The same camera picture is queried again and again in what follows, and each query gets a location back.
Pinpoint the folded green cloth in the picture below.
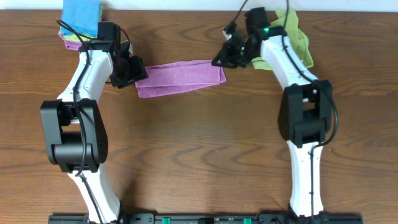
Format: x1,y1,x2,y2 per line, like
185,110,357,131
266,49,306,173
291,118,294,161
58,5,103,42

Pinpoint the crumpled green cloth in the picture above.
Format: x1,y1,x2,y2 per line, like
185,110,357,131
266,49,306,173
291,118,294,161
252,9,314,70

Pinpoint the folded blue cloth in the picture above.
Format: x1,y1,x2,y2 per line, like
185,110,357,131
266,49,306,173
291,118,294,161
62,0,102,37

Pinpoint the purple microfiber cloth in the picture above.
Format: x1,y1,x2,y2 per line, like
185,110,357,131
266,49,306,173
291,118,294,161
135,60,226,98

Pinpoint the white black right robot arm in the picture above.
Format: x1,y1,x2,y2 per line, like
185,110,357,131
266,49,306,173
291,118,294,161
211,7,338,223

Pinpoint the folded purple cloth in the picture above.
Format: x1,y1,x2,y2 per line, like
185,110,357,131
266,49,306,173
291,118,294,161
58,34,81,50

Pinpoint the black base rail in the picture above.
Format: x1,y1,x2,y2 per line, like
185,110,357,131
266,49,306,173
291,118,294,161
48,213,364,224

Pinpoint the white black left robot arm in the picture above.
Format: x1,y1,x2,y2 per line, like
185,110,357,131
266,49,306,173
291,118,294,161
40,22,148,223

